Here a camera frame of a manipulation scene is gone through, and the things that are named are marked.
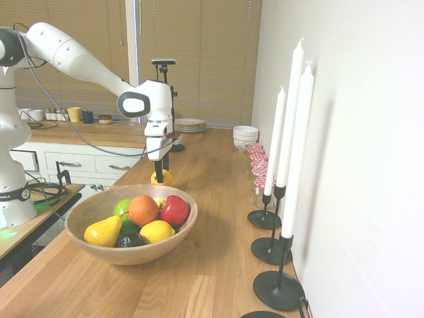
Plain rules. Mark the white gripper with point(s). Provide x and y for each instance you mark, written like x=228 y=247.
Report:
x=157 y=145

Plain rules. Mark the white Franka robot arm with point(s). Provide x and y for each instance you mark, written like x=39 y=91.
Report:
x=73 y=56

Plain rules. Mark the pointed yellow pear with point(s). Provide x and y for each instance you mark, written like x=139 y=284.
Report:
x=101 y=232

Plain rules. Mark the red apple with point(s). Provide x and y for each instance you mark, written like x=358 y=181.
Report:
x=175 y=210

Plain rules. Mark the orange fruit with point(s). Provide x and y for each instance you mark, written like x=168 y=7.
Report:
x=142 y=210

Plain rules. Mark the stack of white plates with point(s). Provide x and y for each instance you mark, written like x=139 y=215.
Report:
x=189 y=126

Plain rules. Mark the clear drinking glass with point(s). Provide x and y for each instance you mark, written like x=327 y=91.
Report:
x=133 y=121
x=143 y=119

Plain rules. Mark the green apple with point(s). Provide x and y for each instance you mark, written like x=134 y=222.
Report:
x=121 y=208

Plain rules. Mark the white drawer cabinet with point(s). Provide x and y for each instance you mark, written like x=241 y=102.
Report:
x=99 y=173

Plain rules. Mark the green lime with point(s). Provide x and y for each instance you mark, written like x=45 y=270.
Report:
x=129 y=228

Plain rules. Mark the brown ceramic bowl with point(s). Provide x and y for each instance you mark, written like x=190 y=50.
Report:
x=105 y=119

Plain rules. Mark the dark avocado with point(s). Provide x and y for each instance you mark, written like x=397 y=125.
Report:
x=130 y=240

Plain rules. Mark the patterned white ceramic bowl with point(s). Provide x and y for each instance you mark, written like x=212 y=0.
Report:
x=242 y=145

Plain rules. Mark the plain white ceramic bowl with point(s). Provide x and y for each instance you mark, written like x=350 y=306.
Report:
x=245 y=132

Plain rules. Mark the dark blue mug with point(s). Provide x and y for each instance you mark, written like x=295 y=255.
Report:
x=87 y=117

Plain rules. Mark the wooden fruit bowl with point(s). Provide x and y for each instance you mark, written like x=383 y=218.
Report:
x=132 y=255

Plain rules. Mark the glass jar red checked lid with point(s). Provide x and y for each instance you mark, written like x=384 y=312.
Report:
x=260 y=189
x=258 y=164
x=260 y=172
x=255 y=146
x=256 y=155

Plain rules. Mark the yellow mug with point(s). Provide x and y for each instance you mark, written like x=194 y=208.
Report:
x=74 y=115

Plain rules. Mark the black table clamp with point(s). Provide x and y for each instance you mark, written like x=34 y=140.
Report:
x=59 y=172

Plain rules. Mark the tan window blind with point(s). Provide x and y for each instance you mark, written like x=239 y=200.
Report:
x=83 y=20
x=205 y=66

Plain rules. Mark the black candle holder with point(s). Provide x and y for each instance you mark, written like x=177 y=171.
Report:
x=261 y=219
x=268 y=251
x=275 y=291

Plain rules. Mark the small spice jar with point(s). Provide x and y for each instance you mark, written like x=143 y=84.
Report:
x=64 y=115
x=53 y=115
x=48 y=114
x=59 y=115

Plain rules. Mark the white taper candle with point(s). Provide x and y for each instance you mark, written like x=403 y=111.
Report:
x=291 y=116
x=275 y=142
x=298 y=155

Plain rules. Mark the white mug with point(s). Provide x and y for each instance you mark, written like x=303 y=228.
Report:
x=35 y=115
x=24 y=113

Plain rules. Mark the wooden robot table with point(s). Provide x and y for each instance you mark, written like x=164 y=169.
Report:
x=20 y=238

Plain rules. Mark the black round base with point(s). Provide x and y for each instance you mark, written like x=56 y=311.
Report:
x=261 y=315

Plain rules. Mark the dark red wrist camera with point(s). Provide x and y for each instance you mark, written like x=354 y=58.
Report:
x=175 y=136

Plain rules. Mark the black camera stand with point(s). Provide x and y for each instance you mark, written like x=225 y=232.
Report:
x=164 y=74

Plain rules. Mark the grey stereo camera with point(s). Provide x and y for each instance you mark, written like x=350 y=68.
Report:
x=164 y=61

